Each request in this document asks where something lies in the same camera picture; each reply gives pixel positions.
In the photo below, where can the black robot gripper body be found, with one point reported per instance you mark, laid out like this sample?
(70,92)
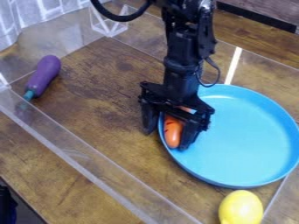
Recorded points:
(175,96)

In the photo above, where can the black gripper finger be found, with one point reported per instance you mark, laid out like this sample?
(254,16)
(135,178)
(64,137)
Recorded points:
(191,129)
(150,115)

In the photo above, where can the orange toy carrot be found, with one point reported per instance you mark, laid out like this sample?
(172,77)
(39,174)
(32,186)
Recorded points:
(172,130)

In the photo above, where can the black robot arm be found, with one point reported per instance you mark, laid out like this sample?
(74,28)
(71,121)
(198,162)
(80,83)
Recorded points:
(190,46)

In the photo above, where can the blue plastic plate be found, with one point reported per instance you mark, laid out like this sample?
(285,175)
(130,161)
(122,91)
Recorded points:
(250,147)

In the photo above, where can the yellow toy lemon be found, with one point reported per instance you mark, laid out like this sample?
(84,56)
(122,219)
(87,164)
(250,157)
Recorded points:
(241,208)

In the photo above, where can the purple toy eggplant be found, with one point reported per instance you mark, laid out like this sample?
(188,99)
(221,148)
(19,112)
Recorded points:
(47,70)

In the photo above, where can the clear acrylic corner bracket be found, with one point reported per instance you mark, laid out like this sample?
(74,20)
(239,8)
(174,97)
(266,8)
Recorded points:
(103,25)

